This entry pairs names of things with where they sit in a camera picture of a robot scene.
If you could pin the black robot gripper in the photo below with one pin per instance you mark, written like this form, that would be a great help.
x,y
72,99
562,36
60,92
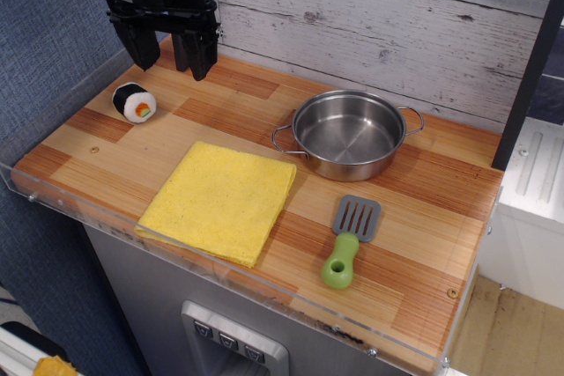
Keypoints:
x,y
195,43

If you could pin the plush sushi roll toy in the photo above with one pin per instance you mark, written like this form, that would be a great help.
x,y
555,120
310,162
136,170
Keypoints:
x,y
134,102

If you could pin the stainless steel pot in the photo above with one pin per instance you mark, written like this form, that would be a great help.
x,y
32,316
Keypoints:
x,y
346,135

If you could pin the yellow folded cloth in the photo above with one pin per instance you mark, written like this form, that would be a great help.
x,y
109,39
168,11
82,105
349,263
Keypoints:
x,y
221,201

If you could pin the silver toy dispenser panel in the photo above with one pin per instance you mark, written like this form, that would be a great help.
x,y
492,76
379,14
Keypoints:
x,y
221,346

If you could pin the white ribbed side shelf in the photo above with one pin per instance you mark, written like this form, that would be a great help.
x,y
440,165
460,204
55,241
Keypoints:
x,y
533,180

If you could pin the clear acrylic guard rail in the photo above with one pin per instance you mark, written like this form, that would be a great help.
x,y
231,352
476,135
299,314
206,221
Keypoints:
x,y
409,280

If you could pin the grey spatula green handle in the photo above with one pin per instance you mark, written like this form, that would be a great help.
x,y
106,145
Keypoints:
x,y
355,222

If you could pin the black right vertical post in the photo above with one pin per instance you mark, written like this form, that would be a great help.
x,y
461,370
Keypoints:
x,y
539,55

